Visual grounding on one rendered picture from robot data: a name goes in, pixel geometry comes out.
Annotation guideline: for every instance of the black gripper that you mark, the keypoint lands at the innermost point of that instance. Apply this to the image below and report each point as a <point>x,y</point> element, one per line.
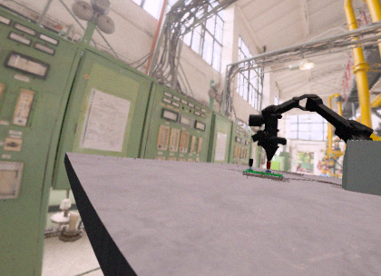
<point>271,145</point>

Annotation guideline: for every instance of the green circuit board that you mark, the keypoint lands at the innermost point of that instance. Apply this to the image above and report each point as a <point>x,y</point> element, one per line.
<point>268,172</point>

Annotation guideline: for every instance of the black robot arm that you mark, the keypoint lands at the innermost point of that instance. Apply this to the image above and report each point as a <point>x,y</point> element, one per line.
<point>345,129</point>

